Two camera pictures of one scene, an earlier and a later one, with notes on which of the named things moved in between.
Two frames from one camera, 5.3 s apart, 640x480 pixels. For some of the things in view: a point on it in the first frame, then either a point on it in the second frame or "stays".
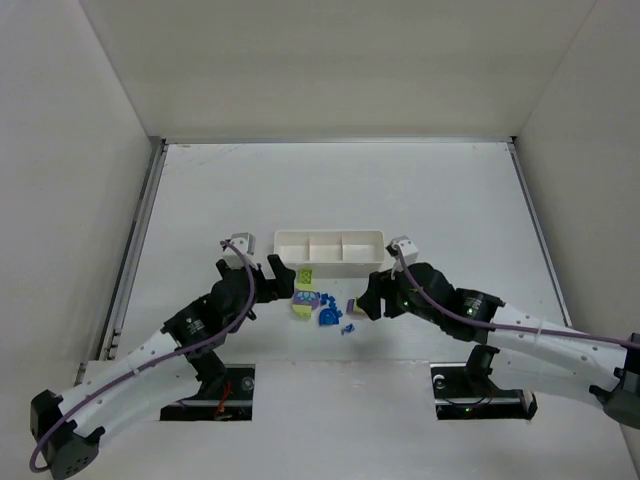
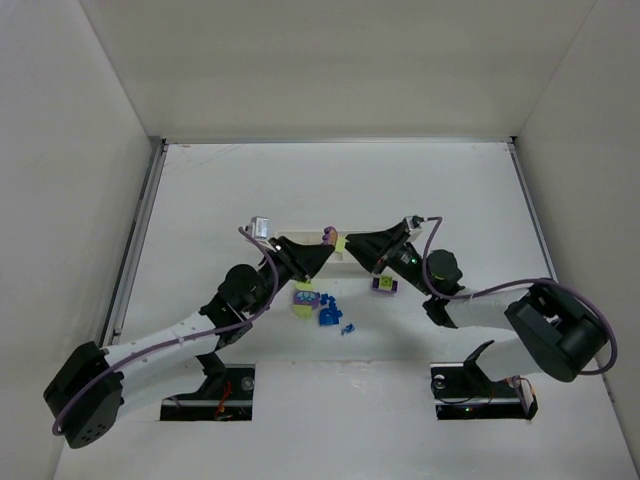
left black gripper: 267,282 to 292,257
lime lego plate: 303,312 stays
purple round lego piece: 306,297 stays
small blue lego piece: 349,328 stays
